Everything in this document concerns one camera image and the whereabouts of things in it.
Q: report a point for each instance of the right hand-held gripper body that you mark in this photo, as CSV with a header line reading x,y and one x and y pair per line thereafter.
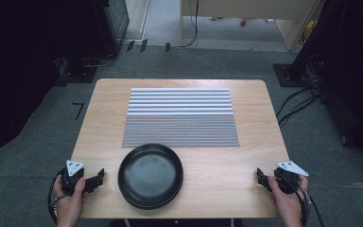
x,y
288,178

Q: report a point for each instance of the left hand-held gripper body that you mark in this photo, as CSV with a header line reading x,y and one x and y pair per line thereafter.
x,y
72,176

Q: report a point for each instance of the person's right hand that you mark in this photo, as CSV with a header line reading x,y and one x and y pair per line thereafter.
x,y
285,205

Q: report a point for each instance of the person's left hand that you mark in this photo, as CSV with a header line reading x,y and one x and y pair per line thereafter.
x,y
69,208

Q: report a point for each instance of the black round plate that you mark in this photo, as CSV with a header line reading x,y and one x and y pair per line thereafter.
x,y
150,176

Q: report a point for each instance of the grey striped placemat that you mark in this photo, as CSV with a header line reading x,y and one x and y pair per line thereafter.
x,y
181,119

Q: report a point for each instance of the black stand base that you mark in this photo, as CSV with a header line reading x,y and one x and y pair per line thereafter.
x,y
77,74
291,75

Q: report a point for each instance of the black curtain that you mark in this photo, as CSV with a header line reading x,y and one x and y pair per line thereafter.
x,y
15,69
353,69

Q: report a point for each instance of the yellow object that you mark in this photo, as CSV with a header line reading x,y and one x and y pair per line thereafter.
x,y
309,30

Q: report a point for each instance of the dark equipment cabinet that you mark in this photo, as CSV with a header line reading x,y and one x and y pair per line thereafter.
x,y
112,22

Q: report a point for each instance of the small red object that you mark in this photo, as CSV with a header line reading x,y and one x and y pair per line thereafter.
x,y
243,21

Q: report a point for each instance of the light wooden cabinet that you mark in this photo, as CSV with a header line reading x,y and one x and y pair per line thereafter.
x,y
249,8

